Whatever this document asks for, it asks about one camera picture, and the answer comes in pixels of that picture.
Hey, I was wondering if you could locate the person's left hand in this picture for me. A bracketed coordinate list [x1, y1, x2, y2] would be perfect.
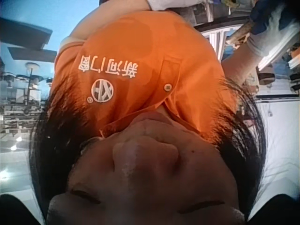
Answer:
[147, 0, 205, 12]

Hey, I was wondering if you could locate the person's right hand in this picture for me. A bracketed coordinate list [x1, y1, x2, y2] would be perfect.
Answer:
[247, 0, 300, 64]

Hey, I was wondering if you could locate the brown wooden tool handle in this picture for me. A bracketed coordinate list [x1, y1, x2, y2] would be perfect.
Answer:
[225, 20, 255, 45]

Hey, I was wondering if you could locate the shelf with dark parts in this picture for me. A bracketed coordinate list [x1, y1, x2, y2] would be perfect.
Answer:
[256, 44, 300, 93]

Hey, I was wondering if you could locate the white covered table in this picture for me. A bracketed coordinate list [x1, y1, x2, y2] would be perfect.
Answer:
[254, 93, 300, 202]

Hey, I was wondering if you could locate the dark flat table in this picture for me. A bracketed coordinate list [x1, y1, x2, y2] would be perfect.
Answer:
[7, 46, 58, 63]
[0, 18, 53, 50]

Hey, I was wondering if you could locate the cluttered workbench with machines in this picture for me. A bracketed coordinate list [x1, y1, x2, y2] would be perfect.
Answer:
[0, 61, 53, 141]

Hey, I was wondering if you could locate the aluminium frame rack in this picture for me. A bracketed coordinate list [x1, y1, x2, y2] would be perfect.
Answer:
[185, 0, 237, 62]

